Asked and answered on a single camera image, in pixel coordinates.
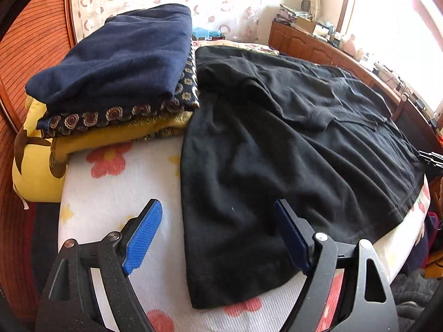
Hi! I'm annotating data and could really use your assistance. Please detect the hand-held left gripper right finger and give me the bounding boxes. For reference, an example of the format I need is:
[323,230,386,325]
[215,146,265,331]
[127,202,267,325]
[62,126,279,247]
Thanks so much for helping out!
[273,199,400,332]

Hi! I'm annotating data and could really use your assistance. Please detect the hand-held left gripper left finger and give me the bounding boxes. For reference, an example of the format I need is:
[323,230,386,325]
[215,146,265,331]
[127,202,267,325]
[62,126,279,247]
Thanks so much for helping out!
[35,199,163,332]

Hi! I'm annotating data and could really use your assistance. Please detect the black printed t-shirt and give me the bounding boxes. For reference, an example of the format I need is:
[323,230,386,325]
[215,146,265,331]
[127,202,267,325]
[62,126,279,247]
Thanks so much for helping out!
[180,45,426,310]

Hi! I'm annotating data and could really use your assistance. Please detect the strawberry flower bed sheet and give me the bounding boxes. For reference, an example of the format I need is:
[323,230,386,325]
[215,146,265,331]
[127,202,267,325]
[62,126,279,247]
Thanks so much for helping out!
[57,135,432,332]

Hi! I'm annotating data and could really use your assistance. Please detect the yellow folded garment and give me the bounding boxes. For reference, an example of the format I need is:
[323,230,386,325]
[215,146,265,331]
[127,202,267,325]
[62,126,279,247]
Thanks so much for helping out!
[48,111,195,167]

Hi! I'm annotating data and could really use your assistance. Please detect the yellow plush toy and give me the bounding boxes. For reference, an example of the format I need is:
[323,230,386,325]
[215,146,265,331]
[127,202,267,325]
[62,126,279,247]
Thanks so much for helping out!
[12,93,70,212]

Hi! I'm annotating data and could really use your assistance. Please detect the dark grey jacket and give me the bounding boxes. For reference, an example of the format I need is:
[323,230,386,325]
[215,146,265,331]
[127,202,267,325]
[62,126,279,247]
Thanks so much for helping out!
[390,269,443,332]

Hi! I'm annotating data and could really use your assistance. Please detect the wood-framed window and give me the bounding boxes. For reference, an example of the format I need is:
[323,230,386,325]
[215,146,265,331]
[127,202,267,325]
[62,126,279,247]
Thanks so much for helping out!
[342,0,443,89]

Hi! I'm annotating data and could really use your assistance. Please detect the long wooden cabinet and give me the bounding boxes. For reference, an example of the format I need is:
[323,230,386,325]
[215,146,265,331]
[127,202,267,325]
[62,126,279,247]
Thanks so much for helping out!
[268,20,443,153]

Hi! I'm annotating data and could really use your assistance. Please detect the cardboard box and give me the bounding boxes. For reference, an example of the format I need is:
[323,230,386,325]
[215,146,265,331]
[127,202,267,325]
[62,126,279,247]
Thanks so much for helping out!
[296,17,328,37]

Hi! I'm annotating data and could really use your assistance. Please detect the navy folded garment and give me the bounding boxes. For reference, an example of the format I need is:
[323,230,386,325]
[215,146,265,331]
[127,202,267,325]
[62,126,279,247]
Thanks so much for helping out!
[26,3,193,115]

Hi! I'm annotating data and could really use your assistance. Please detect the floral blanket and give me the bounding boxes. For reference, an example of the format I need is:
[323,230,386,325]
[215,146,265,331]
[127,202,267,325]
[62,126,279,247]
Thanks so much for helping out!
[192,38,282,56]

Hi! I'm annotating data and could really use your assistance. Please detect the stack of folded papers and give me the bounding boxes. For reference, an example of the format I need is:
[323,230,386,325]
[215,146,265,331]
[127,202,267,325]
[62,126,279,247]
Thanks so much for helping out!
[277,3,314,25]

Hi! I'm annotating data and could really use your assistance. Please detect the blue item on box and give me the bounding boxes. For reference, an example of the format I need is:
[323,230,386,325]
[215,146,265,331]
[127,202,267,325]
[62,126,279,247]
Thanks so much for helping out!
[191,26,226,41]

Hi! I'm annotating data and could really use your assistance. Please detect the wooden slatted wardrobe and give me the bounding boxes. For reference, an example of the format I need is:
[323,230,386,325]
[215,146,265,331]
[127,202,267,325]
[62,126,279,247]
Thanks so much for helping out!
[0,0,81,319]

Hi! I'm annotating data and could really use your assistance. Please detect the sheer circle-patterned curtain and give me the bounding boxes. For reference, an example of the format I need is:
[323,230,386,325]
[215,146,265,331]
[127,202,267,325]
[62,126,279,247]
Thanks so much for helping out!
[71,0,289,48]

